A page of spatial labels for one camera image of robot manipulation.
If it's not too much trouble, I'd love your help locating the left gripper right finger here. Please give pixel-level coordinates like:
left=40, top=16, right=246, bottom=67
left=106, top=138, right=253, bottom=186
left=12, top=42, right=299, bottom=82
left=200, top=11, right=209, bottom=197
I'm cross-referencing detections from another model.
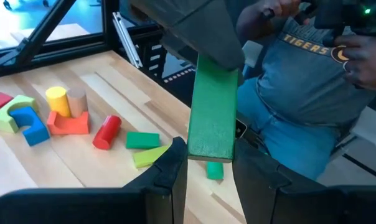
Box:
left=232, top=138, right=376, bottom=224

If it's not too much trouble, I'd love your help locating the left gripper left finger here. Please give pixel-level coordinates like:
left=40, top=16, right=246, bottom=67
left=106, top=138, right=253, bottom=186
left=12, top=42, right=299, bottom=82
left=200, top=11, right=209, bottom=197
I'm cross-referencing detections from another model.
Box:
left=0, top=136, right=189, bottom=224

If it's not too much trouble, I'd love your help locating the red cylinder block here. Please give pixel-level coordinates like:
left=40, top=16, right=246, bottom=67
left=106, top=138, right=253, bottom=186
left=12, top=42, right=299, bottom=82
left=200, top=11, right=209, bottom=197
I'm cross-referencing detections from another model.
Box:
left=92, top=114, right=123, bottom=151

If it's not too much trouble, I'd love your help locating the light green rectangular block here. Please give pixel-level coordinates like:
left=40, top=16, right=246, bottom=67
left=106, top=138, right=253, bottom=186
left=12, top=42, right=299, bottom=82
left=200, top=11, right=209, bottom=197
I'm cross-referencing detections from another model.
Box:
left=132, top=145, right=171, bottom=169

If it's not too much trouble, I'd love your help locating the person's forearm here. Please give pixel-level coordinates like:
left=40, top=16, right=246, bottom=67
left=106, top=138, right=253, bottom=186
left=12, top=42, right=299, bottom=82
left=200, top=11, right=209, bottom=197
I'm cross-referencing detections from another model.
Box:
left=236, top=2, right=271, bottom=43

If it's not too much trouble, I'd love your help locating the black drawer cabinet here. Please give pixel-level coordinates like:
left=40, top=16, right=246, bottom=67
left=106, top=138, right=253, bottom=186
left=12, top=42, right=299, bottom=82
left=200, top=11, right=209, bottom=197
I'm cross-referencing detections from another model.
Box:
left=138, top=30, right=169, bottom=80

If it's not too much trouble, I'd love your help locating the person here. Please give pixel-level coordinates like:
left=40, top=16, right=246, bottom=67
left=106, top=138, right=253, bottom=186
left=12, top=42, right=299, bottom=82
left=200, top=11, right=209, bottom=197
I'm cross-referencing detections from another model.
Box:
left=236, top=0, right=376, bottom=181

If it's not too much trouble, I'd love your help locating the silver aluminium extrusion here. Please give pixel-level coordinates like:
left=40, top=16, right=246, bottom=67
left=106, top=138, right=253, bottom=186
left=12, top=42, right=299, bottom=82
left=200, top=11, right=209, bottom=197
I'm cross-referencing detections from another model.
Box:
left=111, top=11, right=144, bottom=70

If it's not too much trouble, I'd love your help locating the person's hand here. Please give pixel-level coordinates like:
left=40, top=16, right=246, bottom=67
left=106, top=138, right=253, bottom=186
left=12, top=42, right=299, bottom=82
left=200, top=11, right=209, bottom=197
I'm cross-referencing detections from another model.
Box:
left=258, top=0, right=303, bottom=19
left=333, top=34, right=376, bottom=91

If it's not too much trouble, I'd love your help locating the orange arch block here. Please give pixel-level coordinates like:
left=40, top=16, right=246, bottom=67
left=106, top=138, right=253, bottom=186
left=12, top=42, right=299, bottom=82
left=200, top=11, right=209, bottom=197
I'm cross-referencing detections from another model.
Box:
left=46, top=110, right=91, bottom=136

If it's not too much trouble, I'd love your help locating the blue arch block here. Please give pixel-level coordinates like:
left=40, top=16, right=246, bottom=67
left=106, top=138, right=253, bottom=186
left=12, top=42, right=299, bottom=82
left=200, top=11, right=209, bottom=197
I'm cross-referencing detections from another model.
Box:
left=8, top=106, right=51, bottom=147

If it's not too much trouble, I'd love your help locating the green cylinder block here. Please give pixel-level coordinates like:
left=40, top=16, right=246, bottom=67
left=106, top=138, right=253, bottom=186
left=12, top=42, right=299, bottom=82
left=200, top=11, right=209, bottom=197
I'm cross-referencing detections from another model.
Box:
left=205, top=161, right=225, bottom=181

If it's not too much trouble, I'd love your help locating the natural wood cylinder block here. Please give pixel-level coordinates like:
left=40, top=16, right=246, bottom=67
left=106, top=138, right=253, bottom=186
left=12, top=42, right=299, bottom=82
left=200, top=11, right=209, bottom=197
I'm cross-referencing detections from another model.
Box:
left=66, top=88, right=89, bottom=119

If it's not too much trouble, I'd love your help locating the yellow cylinder block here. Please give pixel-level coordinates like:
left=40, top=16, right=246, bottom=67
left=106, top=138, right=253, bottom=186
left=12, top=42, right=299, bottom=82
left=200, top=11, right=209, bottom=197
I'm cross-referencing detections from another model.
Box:
left=45, top=86, right=72, bottom=118

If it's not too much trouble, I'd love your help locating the light green arch block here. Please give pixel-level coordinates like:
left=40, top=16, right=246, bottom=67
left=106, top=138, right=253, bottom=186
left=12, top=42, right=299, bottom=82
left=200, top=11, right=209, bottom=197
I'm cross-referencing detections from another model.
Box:
left=0, top=94, right=39, bottom=134

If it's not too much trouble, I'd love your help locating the black teleoperation handle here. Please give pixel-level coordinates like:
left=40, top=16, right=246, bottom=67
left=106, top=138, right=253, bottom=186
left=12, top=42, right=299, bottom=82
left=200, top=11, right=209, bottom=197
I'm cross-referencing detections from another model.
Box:
left=261, top=7, right=276, bottom=19

